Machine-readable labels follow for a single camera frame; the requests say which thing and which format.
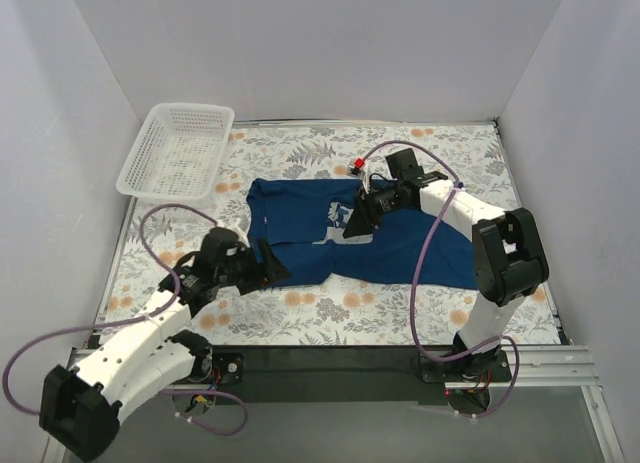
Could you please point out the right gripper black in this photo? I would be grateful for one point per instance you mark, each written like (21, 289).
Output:
(364, 209)

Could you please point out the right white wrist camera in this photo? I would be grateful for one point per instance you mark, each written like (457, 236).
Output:
(358, 168)

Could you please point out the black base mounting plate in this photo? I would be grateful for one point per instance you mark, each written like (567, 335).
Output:
(340, 374)

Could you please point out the white plastic perforated basket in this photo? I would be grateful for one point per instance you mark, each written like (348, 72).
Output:
(177, 153)

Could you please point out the blue t shirt cartoon print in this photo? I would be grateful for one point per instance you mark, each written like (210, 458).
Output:
(305, 222)

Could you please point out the aluminium frame rail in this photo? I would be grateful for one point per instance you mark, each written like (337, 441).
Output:
(530, 366)

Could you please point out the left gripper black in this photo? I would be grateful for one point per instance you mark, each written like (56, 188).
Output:
(263, 265)

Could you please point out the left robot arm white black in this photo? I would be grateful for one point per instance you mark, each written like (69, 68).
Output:
(84, 407)

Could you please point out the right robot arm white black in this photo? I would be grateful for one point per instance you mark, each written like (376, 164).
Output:
(509, 261)

